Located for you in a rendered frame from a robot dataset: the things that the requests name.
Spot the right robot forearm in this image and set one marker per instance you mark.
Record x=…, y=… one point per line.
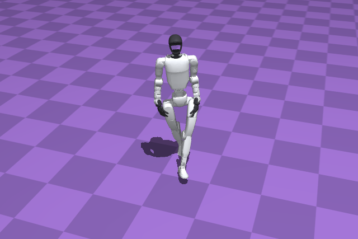
x=157, y=92

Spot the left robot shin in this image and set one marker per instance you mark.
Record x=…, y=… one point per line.
x=185, y=149

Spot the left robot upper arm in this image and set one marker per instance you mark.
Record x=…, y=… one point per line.
x=193, y=68

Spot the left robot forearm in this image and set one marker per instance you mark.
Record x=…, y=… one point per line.
x=196, y=91

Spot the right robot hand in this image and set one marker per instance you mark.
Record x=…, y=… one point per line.
x=160, y=109

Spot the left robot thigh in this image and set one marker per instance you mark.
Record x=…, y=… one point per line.
x=190, y=121

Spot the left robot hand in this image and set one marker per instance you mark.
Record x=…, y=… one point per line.
x=196, y=107

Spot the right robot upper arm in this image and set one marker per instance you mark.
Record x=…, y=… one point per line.
x=159, y=70

